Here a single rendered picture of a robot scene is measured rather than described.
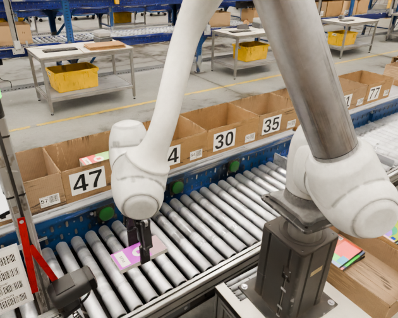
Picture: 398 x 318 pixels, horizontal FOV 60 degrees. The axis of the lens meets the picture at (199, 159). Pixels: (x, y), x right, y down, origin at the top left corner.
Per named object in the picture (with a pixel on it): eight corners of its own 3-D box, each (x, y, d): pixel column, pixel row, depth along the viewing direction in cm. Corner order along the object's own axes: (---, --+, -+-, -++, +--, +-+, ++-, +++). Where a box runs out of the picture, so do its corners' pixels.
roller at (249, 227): (263, 248, 158) (264, 240, 156) (197, 194, 195) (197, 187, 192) (270, 243, 161) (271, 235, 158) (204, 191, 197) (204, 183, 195)
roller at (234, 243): (241, 260, 151) (242, 252, 149) (177, 201, 188) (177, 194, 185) (250, 255, 154) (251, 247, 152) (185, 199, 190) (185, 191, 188)
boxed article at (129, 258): (167, 252, 109) (167, 248, 108) (120, 274, 101) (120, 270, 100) (155, 238, 114) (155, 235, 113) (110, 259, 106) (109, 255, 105)
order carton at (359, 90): (332, 115, 255) (337, 93, 247) (301, 104, 276) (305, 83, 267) (363, 105, 275) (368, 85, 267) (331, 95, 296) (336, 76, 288)
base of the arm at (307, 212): (362, 208, 105) (366, 192, 103) (306, 227, 96) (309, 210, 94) (319, 182, 120) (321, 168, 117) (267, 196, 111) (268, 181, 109)
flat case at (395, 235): (415, 233, 157) (416, 230, 156) (389, 247, 149) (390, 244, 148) (388, 216, 167) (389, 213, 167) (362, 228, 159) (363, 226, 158)
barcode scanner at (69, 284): (104, 299, 97) (95, 276, 92) (63, 324, 92) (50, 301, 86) (95, 284, 102) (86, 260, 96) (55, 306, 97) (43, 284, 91)
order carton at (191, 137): (144, 178, 174) (143, 149, 166) (120, 155, 195) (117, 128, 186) (206, 158, 194) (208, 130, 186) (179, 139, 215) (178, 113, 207)
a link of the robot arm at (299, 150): (325, 174, 113) (337, 110, 104) (354, 204, 96) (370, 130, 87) (277, 176, 111) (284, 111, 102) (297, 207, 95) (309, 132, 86)
